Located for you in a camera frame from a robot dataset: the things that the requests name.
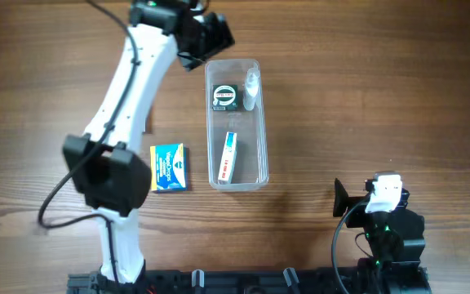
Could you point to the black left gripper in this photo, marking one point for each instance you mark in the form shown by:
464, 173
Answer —
209, 42

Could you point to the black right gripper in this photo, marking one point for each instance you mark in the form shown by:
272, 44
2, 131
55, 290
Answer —
357, 202

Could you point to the small white sanitizer bottle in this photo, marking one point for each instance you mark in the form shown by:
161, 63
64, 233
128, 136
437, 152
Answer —
251, 88

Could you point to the white Panadol box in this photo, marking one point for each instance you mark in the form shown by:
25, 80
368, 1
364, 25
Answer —
228, 159

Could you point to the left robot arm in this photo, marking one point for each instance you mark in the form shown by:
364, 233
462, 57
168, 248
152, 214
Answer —
104, 162

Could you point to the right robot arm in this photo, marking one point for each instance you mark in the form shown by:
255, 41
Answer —
393, 232

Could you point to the clear plastic container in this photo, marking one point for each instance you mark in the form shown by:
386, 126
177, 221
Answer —
251, 166

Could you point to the blue yellow VapoDrops box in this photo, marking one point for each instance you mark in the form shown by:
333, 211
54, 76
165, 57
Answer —
168, 164

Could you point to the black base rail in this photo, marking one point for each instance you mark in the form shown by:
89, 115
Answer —
315, 281

